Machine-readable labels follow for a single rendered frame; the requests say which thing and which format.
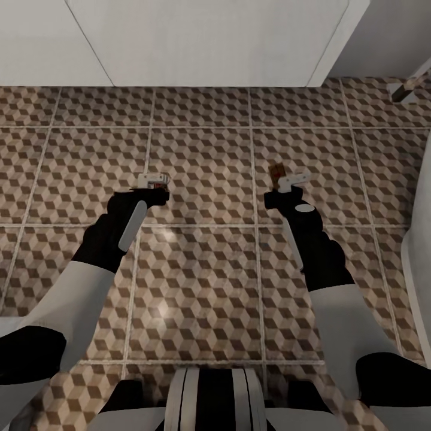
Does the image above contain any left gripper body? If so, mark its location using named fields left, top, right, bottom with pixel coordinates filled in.
left=140, top=188, right=166, bottom=208

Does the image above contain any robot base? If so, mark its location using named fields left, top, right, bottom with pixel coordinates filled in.
left=86, top=380, right=345, bottom=431

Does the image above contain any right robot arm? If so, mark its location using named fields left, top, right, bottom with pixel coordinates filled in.
left=264, top=173, right=431, bottom=431

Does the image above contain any robot trunk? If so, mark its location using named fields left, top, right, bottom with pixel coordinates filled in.
left=164, top=369, right=267, bottom=431

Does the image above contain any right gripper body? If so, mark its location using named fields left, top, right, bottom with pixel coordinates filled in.
left=264, top=187, right=302, bottom=212

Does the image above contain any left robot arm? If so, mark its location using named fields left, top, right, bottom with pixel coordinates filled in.
left=0, top=173, right=170, bottom=431

